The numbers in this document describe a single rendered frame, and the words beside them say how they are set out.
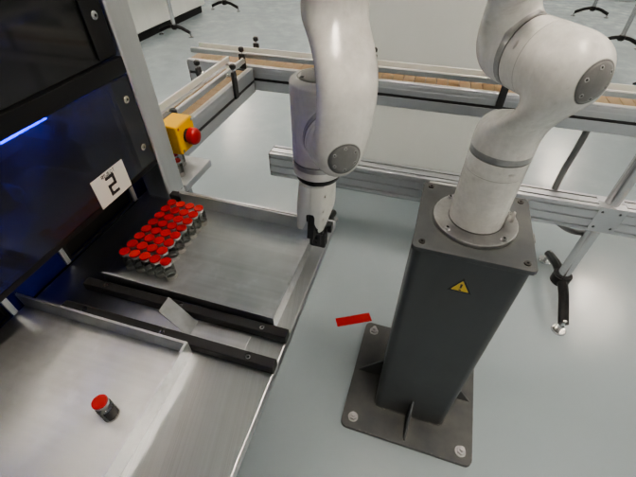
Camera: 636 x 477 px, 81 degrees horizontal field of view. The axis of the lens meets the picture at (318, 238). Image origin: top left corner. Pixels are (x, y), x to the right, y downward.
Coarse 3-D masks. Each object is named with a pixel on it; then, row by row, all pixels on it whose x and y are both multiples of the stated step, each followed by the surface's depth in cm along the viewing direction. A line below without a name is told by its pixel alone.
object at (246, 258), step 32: (224, 224) 84; (256, 224) 84; (288, 224) 83; (192, 256) 76; (224, 256) 76; (256, 256) 76; (288, 256) 76; (160, 288) 66; (192, 288) 70; (224, 288) 70; (256, 288) 70; (288, 288) 67; (256, 320) 64
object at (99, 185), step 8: (120, 160) 72; (112, 168) 70; (120, 168) 72; (104, 176) 69; (120, 176) 73; (128, 176) 75; (96, 184) 68; (104, 184) 69; (120, 184) 73; (128, 184) 75; (96, 192) 68; (104, 192) 70; (120, 192) 74; (104, 200) 70; (112, 200) 72; (104, 208) 71
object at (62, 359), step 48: (0, 336) 63; (48, 336) 63; (96, 336) 63; (144, 336) 61; (0, 384) 57; (48, 384) 57; (96, 384) 57; (144, 384) 57; (0, 432) 52; (48, 432) 52; (96, 432) 52; (144, 432) 52
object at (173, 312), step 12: (168, 300) 62; (168, 312) 61; (180, 312) 63; (180, 324) 62; (192, 324) 64; (204, 324) 65; (204, 336) 63; (216, 336) 63; (228, 336) 63; (240, 336) 63; (240, 348) 61
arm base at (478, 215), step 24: (480, 168) 74; (504, 168) 71; (456, 192) 83; (480, 192) 76; (504, 192) 75; (456, 216) 84; (480, 216) 80; (504, 216) 81; (456, 240) 82; (480, 240) 82; (504, 240) 81
